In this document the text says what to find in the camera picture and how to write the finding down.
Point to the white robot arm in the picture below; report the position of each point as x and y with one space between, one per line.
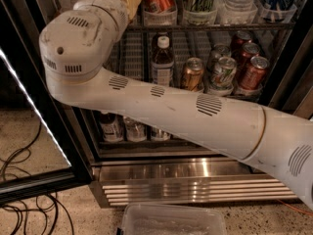
74 48

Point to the green striped can top shelf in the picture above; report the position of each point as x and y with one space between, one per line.
199 12

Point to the gold can middle shelf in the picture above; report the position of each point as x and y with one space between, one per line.
191 75

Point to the rear white diet can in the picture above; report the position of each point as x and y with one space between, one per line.
218 51

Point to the red can rear right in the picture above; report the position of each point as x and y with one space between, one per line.
239 38

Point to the white green diet can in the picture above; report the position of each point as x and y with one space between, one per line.
222 75

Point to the red can middle right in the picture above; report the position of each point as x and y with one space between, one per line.
246 52

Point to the small tea bottle bottom shelf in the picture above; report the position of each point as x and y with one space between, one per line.
111 126

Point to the water bottle bottom shelf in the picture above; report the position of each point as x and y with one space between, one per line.
135 130

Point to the silver can bottom shelf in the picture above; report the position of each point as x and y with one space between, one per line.
159 135

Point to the blue can top right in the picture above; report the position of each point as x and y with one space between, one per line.
275 11

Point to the red can front right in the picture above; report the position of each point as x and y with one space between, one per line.
254 73

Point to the open fridge glass door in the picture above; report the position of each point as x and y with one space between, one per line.
56 162

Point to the stainless fridge bottom grille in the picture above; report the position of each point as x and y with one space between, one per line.
111 193

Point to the brown tea bottle white cap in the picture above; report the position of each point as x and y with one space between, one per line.
162 62

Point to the clear water bottle top right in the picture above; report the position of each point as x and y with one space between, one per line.
240 11

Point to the clear plastic bin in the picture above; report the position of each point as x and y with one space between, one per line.
157 219

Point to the right fridge door frame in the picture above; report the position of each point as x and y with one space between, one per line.
295 91

